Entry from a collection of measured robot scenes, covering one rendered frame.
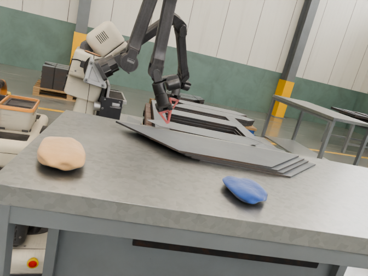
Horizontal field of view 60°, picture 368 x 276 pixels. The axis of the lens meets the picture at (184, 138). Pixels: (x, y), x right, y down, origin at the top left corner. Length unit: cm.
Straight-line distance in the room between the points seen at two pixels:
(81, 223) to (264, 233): 37
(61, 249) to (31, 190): 83
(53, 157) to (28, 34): 818
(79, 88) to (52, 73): 446
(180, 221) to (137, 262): 83
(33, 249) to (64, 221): 111
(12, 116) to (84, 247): 68
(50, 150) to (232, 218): 40
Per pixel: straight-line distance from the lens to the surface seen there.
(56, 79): 608
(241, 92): 988
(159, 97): 149
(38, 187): 65
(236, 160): 96
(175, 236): 68
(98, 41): 157
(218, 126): 246
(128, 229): 66
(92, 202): 63
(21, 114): 164
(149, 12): 145
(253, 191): 75
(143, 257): 145
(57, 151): 72
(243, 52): 972
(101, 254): 144
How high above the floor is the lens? 135
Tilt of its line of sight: 15 degrees down
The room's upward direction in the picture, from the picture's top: 14 degrees clockwise
